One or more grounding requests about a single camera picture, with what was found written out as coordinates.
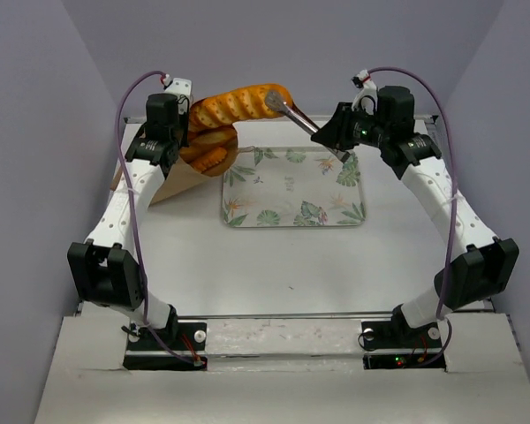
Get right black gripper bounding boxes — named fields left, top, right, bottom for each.
left=310, top=102, right=390, bottom=151

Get brown paper bag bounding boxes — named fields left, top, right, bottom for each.
left=110, top=123, right=242, bottom=207

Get long seeded fake baguette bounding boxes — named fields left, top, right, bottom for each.
left=188, top=83, right=293, bottom=133

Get metal kitchen tongs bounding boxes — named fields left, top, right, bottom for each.
left=264, top=89, right=351, bottom=163

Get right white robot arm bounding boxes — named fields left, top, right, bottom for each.
left=311, top=86, right=519, bottom=346

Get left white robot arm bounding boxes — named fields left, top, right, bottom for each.
left=67, top=93, right=188, bottom=349

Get pale crusty fake bread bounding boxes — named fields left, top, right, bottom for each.
left=189, top=127, right=238, bottom=149

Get ridged orange fake bread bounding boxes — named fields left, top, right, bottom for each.
left=190, top=147, right=228, bottom=173

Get floral leaf print tray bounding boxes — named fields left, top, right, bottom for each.
left=221, top=147, right=367, bottom=228

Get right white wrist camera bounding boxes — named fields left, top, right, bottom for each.
left=352, top=70, right=377, bottom=114

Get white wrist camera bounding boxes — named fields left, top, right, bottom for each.
left=352, top=70, right=377, bottom=114
left=161, top=74, right=193, bottom=107

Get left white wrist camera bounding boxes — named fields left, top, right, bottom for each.
left=161, top=74, right=193, bottom=107

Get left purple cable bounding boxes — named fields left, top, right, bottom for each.
left=116, top=70, right=204, bottom=366

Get aluminium front rail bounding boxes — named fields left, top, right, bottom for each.
left=77, top=308, right=496, bottom=328

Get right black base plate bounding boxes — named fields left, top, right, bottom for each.
left=358, top=321, right=446, bottom=370

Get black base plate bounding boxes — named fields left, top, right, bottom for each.
left=121, top=321, right=208, bottom=371
left=358, top=321, right=446, bottom=370

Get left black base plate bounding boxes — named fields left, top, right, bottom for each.
left=121, top=321, right=208, bottom=371

